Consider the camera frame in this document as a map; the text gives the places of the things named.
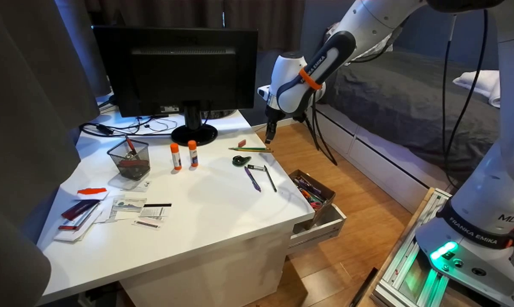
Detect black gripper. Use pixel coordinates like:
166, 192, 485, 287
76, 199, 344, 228
263, 103, 282, 144

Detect green black sharpener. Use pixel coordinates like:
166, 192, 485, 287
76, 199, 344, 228
231, 153, 253, 168

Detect black pen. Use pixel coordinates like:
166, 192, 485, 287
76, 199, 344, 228
262, 163, 281, 194

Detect purple pen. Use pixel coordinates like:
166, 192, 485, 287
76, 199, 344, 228
243, 163, 263, 194

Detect orange capped glue stick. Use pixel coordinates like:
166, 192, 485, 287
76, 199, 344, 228
187, 137, 202, 170
170, 141, 185, 173

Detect white desk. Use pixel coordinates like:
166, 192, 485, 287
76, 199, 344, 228
36, 107, 318, 307

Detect white open drawer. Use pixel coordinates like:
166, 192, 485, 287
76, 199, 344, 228
287, 168, 349, 248

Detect black computer monitor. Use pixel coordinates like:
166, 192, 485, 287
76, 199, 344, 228
93, 23, 260, 146

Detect brown curtain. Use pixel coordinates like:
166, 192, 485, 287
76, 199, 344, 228
84, 0, 308, 54

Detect black mesh pen cup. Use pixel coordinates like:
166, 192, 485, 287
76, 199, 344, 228
106, 136, 152, 182

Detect white drawer cabinet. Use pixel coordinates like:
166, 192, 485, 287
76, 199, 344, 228
118, 219, 296, 307

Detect white paper packets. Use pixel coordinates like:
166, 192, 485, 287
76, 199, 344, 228
110, 194, 175, 229

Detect black bar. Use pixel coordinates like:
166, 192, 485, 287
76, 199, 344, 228
349, 265, 380, 307

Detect orange cutter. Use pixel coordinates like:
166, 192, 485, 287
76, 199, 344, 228
76, 185, 110, 197

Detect dark red booklet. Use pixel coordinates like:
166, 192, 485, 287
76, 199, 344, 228
60, 197, 103, 223

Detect white pillow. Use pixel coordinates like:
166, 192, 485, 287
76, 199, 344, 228
453, 67, 504, 110

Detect grey curtain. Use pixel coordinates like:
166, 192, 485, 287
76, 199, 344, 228
0, 0, 103, 307

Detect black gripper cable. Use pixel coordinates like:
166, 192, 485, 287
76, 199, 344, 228
303, 91, 340, 166

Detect orange strap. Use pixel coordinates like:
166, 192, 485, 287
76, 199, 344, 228
298, 66, 325, 93

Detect black desk cables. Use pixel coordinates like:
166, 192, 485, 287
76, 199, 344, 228
79, 114, 188, 137

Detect long black arm cable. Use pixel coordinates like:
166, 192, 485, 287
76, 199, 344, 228
439, 6, 492, 190

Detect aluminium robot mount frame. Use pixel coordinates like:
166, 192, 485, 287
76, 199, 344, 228
373, 185, 514, 307

